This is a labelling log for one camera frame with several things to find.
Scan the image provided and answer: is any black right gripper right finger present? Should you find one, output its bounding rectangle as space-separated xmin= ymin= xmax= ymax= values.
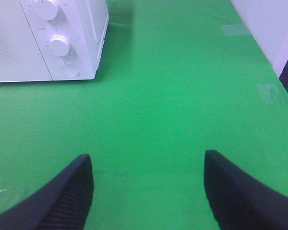
xmin=204 ymin=150 xmax=288 ymax=230

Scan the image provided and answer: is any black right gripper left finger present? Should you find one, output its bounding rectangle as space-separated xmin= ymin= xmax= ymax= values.
xmin=0 ymin=154 xmax=94 ymax=230

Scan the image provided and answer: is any round microwave door button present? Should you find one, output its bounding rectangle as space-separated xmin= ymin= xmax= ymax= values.
xmin=61 ymin=63 xmax=79 ymax=76

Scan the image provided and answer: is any white microwave door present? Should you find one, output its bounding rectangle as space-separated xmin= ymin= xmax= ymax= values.
xmin=0 ymin=0 xmax=51 ymax=82

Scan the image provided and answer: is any white microwave knob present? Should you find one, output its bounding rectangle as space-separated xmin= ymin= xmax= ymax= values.
xmin=49 ymin=34 xmax=72 ymax=57
xmin=34 ymin=0 xmax=60 ymax=20

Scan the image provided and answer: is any white microwave oven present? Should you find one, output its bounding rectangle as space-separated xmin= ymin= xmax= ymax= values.
xmin=0 ymin=0 xmax=109 ymax=83

